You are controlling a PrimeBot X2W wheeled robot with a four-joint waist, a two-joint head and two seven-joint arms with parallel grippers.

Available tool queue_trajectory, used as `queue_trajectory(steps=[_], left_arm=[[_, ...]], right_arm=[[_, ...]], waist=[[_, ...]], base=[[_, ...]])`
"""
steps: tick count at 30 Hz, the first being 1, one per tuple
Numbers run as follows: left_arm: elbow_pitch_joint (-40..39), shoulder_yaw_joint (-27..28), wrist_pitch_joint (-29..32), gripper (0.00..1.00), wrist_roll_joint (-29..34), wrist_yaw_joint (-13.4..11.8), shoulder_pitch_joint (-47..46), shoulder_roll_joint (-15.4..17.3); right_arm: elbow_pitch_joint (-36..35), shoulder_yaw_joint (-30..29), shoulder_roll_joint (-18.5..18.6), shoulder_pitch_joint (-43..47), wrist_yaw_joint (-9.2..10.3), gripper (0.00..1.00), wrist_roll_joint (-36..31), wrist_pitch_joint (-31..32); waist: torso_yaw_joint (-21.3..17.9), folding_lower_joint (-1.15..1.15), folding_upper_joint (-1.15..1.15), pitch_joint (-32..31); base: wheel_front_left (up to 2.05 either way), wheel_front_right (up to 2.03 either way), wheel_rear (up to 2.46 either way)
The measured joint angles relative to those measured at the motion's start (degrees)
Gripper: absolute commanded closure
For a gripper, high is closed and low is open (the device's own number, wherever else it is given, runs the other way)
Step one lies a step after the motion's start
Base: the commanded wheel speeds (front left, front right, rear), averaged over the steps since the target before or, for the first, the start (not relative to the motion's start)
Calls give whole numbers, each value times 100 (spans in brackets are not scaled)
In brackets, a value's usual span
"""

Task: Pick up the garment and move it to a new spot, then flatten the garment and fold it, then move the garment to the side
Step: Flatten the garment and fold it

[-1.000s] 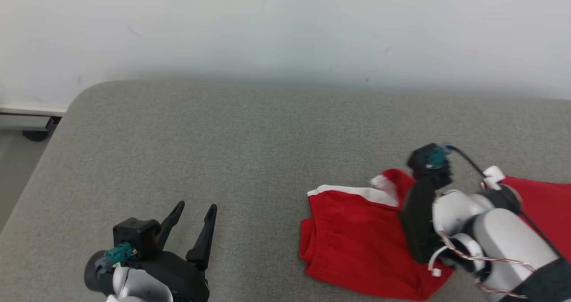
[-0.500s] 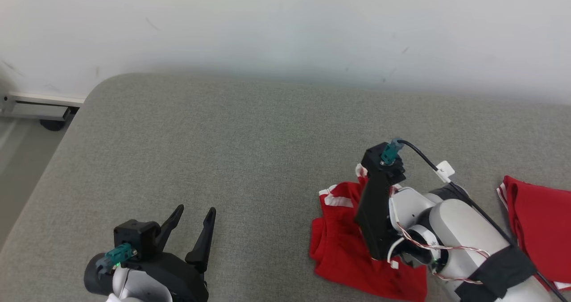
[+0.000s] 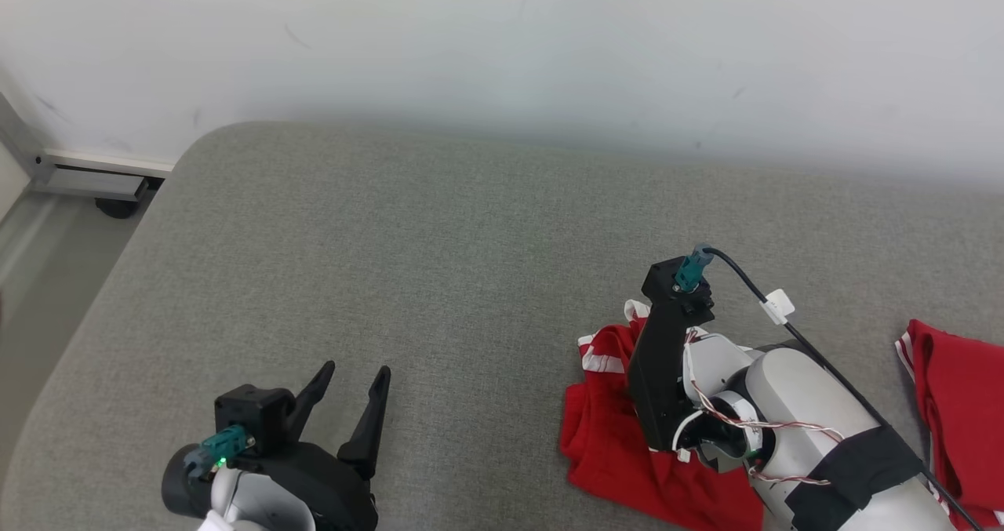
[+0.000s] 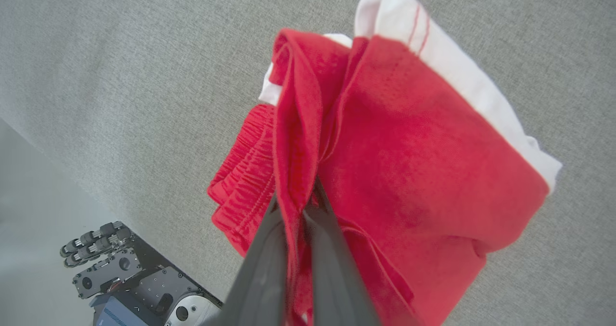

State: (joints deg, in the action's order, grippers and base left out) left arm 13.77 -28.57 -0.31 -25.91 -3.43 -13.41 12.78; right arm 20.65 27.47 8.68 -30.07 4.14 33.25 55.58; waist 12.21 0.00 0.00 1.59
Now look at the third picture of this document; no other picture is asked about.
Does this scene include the teal camera connector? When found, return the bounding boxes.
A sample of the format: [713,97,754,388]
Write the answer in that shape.
[673,244,716,293]
[198,426,253,471]

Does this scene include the grey fabric sofa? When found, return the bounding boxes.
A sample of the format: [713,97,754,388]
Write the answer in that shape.
[0,120,1004,531]

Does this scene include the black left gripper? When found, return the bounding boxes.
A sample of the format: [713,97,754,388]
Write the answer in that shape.
[231,360,392,531]

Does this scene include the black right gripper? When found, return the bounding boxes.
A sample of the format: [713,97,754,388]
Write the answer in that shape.
[626,304,711,453]

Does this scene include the red jersey with number print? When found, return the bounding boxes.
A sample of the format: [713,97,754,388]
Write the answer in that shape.
[894,318,1004,530]

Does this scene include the red shorts with white trim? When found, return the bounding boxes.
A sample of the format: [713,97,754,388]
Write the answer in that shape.
[559,300,766,531]

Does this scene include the grey metal rail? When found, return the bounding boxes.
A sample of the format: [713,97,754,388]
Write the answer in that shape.
[31,164,150,202]

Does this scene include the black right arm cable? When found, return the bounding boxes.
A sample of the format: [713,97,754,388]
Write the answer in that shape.
[700,247,985,531]

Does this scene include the white baseboard strip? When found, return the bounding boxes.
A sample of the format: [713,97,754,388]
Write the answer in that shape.
[43,150,175,179]

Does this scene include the teal left camera connector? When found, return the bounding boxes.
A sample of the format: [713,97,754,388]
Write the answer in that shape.
[198,426,253,471]

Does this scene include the teal right camera connector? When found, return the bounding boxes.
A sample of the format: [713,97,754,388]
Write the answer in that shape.
[673,244,716,293]

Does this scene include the white cable clip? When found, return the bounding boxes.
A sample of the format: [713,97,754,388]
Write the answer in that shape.
[762,289,795,326]

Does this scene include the red white twisted wires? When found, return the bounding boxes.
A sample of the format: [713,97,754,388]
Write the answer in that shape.
[681,329,846,489]

